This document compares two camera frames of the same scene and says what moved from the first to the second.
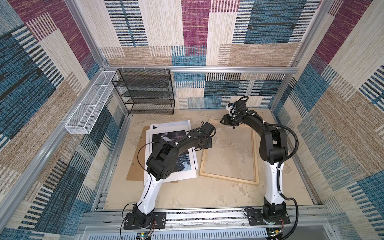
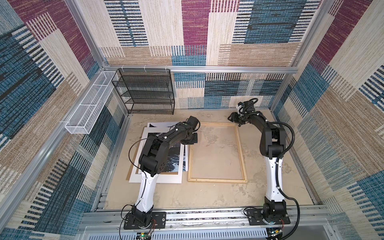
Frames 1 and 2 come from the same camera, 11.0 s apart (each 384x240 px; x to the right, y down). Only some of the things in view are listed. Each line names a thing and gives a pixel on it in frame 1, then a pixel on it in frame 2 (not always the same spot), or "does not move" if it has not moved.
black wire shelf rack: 146,91 does not move
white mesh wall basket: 83,119 does not move
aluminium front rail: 304,224 does not move
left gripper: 209,143 to 195,141
